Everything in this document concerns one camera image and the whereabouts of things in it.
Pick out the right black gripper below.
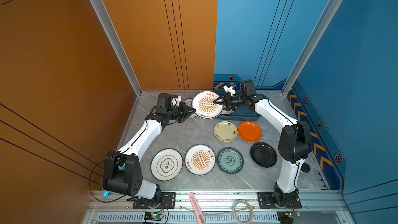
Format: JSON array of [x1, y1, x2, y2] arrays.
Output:
[[214, 93, 247, 112]]

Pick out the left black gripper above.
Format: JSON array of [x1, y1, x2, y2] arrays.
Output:
[[166, 102, 195, 123]]

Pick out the sunburst plate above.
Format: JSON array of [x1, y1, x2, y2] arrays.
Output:
[[184, 144, 216, 176], [191, 91, 223, 119]]

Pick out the cream yellow plate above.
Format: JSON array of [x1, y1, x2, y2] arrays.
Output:
[[214, 121, 238, 142]]

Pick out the white flower plate back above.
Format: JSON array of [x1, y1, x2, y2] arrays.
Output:
[[179, 98, 196, 118]]

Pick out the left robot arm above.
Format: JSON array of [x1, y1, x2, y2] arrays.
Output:
[[103, 102, 196, 204]]

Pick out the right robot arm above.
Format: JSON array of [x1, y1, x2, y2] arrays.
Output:
[[213, 92, 312, 208]]

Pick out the teal plastic bin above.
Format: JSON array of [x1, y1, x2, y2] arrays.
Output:
[[216, 105, 261, 121]]

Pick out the orange plate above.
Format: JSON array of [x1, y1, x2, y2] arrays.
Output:
[[238, 121, 262, 143]]

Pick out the sunburst plate front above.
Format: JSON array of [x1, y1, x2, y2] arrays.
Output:
[[184, 144, 216, 176]]

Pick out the large white flower plate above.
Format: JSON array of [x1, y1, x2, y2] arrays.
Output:
[[151, 149, 183, 181]]

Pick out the teal patterned plate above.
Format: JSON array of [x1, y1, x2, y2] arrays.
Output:
[[217, 147, 244, 174]]

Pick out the black plate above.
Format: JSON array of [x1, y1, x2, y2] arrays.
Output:
[[250, 142, 277, 168]]

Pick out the small jar black lid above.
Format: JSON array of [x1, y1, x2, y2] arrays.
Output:
[[301, 163, 311, 173]]

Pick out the left circuit board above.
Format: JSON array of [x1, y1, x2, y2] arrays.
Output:
[[143, 212, 165, 224]]

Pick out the circuit board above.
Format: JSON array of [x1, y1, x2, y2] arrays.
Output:
[[143, 212, 165, 224], [277, 211, 301, 224]]

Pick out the pink utility knife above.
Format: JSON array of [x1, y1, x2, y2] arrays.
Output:
[[189, 193, 206, 224]]

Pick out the blue cylindrical tube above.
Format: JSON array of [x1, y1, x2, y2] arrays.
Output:
[[103, 190, 110, 197]]

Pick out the right circuit board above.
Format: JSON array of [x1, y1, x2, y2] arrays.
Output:
[[277, 211, 301, 224]]

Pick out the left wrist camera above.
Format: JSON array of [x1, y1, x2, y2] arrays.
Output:
[[157, 93, 181, 109]]

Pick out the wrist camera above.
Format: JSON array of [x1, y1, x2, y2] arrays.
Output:
[[223, 80, 257, 97], [157, 93, 181, 109]]

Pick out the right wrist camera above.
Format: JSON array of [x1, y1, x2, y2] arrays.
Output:
[[223, 80, 257, 97]]

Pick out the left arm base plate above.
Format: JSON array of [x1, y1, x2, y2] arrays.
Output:
[[133, 192, 176, 209]]

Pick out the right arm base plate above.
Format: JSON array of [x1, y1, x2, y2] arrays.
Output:
[[257, 190, 302, 209]]

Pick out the coiled white cable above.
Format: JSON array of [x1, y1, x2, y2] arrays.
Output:
[[232, 200, 255, 224]]

